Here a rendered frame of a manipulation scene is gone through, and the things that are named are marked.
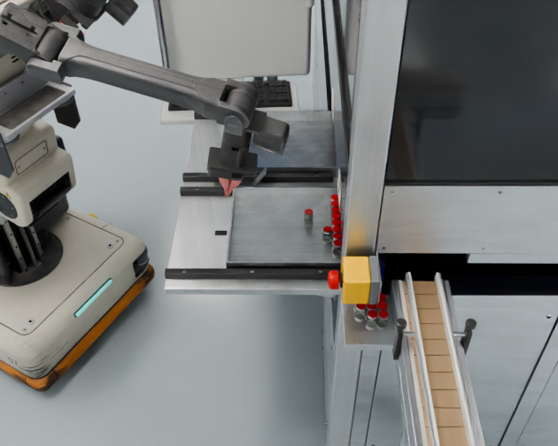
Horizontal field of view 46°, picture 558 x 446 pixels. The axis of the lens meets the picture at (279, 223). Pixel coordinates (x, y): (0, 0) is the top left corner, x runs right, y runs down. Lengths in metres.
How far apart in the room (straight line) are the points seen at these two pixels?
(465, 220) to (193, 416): 1.31
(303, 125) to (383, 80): 0.85
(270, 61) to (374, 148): 1.13
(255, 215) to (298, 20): 0.79
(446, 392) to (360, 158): 0.47
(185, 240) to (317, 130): 0.55
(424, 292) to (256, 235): 0.43
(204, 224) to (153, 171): 1.60
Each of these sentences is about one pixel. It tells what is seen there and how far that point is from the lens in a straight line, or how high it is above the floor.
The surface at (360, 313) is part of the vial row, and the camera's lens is 1.42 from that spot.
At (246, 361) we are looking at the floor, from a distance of 2.44.
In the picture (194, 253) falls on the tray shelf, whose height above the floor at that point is 0.88.
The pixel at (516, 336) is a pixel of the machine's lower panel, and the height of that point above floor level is 0.72.
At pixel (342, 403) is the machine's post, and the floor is 0.42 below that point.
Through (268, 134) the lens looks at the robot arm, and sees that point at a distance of 1.27.
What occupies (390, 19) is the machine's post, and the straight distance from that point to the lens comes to 1.07.
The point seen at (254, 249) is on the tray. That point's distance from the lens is 1.57.
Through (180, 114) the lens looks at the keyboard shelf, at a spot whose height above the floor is 0.80.
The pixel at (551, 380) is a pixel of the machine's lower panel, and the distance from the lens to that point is 1.90.
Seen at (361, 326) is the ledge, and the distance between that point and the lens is 1.44.
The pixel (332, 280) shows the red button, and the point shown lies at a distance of 1.34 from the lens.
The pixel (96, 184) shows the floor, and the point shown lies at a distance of 3.22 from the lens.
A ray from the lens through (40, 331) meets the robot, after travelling 2.31.
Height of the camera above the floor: 2.03
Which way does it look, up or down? 44 degrees down
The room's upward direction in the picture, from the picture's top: 1 degrees counter-clockwise
